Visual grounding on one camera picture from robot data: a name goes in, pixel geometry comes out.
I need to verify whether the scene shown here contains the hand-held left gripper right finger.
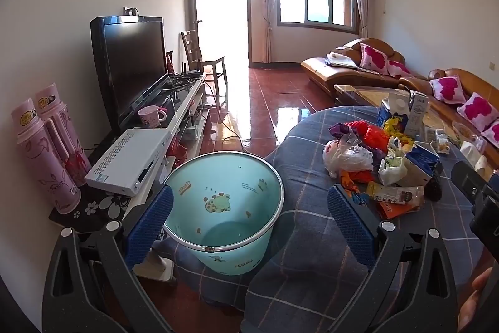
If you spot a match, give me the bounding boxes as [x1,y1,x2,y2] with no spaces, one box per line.
[327,185,458,333]

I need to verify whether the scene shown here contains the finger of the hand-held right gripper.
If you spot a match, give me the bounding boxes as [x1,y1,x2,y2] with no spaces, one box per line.
[451,160,490,206]

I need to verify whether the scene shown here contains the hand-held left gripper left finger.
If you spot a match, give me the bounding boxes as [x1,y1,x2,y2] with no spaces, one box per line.
[42,184,175,333]

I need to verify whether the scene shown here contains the crushed blue white carton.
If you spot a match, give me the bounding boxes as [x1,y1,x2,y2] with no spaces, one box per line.
[403,141,443,187]

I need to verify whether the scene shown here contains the light blue plastic bin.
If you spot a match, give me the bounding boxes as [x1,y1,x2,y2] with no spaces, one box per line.
[163,151,285,276]

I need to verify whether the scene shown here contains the yellow snack packet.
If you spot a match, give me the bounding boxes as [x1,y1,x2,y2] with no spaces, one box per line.
[383,118,414,146]

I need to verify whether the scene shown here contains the red foam fruit net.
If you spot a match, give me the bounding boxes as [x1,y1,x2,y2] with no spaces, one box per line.
[362,124,391,153]

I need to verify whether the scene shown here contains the red orange plastic bag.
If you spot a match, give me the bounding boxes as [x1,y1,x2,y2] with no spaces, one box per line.
[347,120,369,136]

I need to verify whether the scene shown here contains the person's right hand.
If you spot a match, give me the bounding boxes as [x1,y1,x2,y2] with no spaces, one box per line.
[458,267,494,333]

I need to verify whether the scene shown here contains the orange flat packet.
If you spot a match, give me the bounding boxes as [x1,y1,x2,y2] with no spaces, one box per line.
[375,200,416,220]

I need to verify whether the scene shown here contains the orange snack wrapper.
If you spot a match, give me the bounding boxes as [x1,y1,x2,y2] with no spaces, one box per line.
[338,168,375,206]

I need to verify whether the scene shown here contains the white pink flower pillow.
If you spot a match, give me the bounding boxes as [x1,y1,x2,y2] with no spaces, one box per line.
[429,76,468,103]
[457,93,499,131]
[359,43,394,71]
[386,60,412,78]
[481,122,499,148]

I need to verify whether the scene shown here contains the black floral mat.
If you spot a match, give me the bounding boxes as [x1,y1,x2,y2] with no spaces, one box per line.
[48,183,135,234]

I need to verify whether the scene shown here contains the blue plaid tablecloth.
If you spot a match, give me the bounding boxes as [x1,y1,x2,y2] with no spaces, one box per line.
[154,106,497,333]

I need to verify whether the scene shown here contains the white green plastic bag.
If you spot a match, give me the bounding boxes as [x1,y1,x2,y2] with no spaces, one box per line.
[377,155,409,186]

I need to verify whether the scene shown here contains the white set-top box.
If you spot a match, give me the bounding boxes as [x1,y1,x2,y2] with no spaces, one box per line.
[85,127,172,197]

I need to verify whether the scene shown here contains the red shelf packet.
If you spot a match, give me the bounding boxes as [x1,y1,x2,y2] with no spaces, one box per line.
[167,136,188,164]

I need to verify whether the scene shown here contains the tall white carton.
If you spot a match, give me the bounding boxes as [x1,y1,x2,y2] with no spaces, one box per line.
[405,91,430,139]

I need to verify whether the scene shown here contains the purple wrapper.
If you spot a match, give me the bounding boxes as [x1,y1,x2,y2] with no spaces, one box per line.
[328,122,353,140]

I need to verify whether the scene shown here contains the blue gable top carton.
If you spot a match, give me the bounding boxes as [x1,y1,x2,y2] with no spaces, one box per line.
[377,91,411,131]

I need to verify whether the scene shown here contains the pink mug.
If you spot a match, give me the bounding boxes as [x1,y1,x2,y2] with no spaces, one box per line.
[138,106,167,128]

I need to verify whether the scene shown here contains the pink thermos flask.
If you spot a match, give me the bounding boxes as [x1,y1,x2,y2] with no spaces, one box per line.
[34,83,92,187]
[11,98,82,216]

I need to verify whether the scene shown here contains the white television stand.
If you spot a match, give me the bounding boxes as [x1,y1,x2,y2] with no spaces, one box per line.
[84,77,213,285]

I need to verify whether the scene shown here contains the glass top coffee table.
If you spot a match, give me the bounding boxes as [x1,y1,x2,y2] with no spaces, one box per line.
[334,83,484,162]

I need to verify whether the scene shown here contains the brown leather chaise sofa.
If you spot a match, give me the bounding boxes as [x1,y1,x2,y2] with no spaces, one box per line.
[301,37,427,95]

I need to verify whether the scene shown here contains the black router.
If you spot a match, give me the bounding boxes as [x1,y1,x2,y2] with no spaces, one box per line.
[181,60,203,78]

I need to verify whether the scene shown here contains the black flat television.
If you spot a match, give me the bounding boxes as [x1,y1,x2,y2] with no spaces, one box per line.
[90,15,169,135]

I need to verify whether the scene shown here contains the white folded clothes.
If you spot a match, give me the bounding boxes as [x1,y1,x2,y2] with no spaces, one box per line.
[325,51,359,69]

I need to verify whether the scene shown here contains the wooden chair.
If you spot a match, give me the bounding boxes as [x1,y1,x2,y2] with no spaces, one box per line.
[181,30,229,92]

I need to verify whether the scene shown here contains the wooden door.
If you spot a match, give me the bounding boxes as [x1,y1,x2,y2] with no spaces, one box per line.
[192,0,204,76]

